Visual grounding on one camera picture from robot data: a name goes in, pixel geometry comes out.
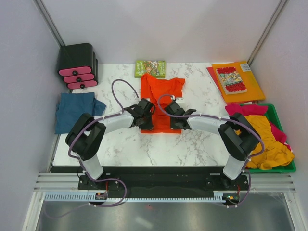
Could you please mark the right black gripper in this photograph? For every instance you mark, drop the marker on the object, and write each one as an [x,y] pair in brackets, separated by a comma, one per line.
[172,125]

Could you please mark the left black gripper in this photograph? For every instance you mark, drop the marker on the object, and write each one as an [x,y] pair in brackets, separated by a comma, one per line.
[149,126]

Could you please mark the orange t shirt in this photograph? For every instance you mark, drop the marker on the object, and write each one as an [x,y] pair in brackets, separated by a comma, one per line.
[152,88]

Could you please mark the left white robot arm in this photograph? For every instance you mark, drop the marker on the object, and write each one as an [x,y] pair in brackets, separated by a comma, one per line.
[86,136]

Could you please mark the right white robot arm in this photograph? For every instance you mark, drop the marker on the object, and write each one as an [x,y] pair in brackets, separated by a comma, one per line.
[237,134]

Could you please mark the green paperback book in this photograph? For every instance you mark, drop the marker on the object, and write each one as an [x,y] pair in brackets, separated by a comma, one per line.
[155,68]

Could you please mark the red folder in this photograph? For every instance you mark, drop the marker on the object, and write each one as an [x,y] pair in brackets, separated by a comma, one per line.
[213,75]

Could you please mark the red comic book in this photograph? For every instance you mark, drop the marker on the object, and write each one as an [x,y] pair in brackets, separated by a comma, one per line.
[231,80]

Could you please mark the magenta t shirt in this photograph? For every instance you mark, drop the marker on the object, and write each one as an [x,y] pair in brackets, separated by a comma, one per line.
[256,109]

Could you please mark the blue folded t shirt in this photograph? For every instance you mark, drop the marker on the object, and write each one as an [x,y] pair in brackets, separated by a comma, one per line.
[71,106]

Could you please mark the orange folder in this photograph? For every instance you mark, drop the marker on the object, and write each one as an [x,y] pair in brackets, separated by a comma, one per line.
[254,92]

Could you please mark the black pink drawer unit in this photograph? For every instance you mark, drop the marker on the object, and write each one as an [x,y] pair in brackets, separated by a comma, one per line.
[77,65]

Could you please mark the green plastic bin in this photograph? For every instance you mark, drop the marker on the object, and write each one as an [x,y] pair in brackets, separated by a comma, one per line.
[273,115]

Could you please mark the yellow t shirt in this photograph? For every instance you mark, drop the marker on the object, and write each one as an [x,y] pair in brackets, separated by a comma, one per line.
[275,153]

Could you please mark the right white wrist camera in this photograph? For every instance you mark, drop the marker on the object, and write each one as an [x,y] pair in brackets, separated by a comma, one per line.
[178,100]

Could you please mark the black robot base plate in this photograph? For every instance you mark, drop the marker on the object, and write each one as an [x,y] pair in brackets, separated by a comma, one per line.
[160,182]

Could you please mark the white slotted cable duct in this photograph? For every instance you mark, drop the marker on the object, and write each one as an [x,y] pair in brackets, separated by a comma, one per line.
[95,197]

